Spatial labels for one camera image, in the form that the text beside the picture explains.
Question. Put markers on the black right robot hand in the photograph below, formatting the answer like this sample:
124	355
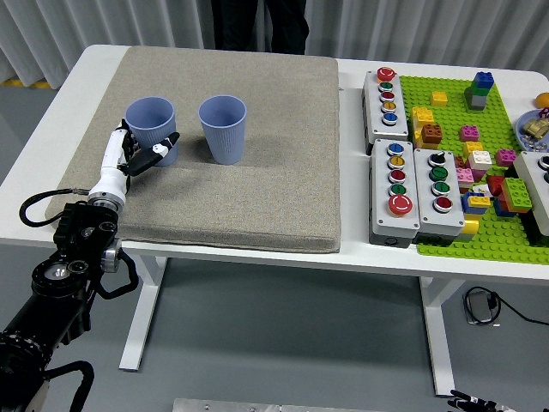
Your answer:
474	404

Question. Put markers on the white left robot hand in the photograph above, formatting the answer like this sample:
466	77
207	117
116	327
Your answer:
111	182

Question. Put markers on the blue ribbed plastic cup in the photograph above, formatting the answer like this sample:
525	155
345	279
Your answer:
154	129
223	141

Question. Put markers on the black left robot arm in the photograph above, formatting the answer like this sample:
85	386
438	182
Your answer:
60	279

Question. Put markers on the white table leg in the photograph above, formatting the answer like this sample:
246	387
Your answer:
143	309
439	335

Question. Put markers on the grey power adapter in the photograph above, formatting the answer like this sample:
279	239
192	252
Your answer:
480	307

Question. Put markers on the yellow black floor tape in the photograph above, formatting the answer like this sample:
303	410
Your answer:
21	83

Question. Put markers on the grey-brown fabric mat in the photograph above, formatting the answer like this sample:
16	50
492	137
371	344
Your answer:
257	193

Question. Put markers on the yellow rounded toy brick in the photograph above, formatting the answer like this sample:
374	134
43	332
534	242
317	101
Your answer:
470	225

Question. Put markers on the blue and yellow brick stack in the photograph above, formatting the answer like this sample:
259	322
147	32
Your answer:
472	207

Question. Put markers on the person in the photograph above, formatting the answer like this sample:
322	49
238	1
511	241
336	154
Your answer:
236	26

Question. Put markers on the grey box large red button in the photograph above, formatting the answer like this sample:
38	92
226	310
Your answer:
384	219

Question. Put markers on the light green toy brick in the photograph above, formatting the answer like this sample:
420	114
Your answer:
517	193

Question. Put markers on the red toy brick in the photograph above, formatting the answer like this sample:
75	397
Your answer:
495	184

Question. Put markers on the light pink toy brick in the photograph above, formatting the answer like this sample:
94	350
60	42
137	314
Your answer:
464	176

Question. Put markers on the white control box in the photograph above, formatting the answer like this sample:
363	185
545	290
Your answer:
532	176

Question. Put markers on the dark red small brick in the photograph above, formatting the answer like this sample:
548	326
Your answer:
460	162

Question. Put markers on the white toy brick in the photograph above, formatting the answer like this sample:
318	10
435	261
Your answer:
480	161

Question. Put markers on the magenta toy brick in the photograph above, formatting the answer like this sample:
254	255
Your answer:
506	158

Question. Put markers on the brown toy brick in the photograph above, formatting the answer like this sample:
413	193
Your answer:
431	135

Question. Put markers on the gold toy figure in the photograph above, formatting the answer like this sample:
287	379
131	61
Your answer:
538	128

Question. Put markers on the blue plate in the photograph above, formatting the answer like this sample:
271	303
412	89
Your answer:
524	124

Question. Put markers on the five-button grey control box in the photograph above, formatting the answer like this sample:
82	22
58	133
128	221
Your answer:
396	129

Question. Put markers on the large yellow toy brick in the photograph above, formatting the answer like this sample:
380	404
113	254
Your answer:
422	116

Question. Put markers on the grey toy brick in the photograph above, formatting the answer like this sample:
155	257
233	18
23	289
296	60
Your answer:
476	103

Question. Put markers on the small yellow toy brick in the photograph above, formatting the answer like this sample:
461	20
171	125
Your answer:
439	98

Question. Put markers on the orange fruit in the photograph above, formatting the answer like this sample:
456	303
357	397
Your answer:
543	101

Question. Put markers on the dark green toy brick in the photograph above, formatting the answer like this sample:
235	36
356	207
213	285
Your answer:
477	91

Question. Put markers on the white pleated curtain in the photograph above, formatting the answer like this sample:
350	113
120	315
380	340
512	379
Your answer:
386	26

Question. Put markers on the green studded baseplate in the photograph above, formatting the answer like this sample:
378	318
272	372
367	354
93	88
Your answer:
456	86

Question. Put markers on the blue toy brick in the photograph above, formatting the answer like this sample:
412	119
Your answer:
484	80

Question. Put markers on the grey box black selector switch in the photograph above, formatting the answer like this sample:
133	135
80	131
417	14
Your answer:
450	219

